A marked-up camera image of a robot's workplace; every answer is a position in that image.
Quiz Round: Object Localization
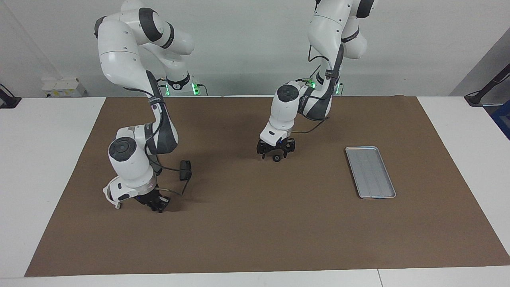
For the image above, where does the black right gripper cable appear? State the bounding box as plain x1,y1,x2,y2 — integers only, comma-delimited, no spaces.
153,155,192,196

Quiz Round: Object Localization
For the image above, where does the silver metal tray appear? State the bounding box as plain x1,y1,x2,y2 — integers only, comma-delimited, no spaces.
345,146,396,199

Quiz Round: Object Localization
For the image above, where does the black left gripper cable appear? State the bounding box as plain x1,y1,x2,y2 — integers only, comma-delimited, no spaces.
292,116,331,133

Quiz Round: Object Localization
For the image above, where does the brown table mat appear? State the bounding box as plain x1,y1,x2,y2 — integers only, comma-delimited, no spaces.
24,96,510,277

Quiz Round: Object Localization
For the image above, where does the white power strip box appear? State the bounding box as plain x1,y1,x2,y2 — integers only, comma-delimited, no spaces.
42,78,86,97

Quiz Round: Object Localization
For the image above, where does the blue box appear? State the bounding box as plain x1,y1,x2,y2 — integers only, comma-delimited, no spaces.
491,100,510,140

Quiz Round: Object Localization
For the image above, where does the black clamp mount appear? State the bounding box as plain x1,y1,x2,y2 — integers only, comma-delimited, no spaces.
0,84,21,109

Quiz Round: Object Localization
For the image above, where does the white curved plastic bracket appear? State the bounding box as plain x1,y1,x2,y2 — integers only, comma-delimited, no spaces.
102,181,122,210

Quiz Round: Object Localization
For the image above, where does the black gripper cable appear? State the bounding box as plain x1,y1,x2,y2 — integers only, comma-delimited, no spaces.
292,116,331,133
153,155,192,196

